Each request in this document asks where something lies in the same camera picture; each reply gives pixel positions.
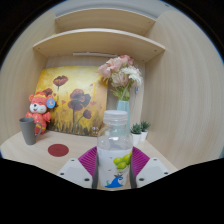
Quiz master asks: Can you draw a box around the yellow poppy flower painting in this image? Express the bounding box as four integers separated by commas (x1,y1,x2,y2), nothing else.
34,65,110,137

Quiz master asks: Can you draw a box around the red and white plush toy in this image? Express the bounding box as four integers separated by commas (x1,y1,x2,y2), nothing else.
25,91,57,136

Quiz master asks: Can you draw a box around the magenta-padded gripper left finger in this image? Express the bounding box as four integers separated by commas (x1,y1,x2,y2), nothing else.
56,146,100,190

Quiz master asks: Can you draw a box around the pink and white flower bouquet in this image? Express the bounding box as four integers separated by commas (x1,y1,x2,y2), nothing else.
97,54,144,102

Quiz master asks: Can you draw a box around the flat round red coaster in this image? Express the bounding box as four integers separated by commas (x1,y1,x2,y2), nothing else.
47,143,70,158

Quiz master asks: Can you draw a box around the small potted succulent white pot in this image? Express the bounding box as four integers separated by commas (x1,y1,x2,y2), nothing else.
139,120,152,142
129,122,143,147

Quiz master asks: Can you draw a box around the clear plastic drink bottle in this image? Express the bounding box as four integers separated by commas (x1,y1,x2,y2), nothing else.
96,109,134,190

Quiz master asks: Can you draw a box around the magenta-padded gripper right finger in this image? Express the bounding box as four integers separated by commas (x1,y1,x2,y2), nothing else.
129,146,172,190

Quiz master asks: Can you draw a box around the light wood shelf unit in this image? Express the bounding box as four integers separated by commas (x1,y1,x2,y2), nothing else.
32,7,167,64

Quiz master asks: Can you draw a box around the grey ribbed mug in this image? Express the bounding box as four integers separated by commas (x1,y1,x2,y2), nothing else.
18,116,45,146

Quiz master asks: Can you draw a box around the pale teal vase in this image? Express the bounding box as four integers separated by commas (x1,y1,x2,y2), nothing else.
115,99,131,130

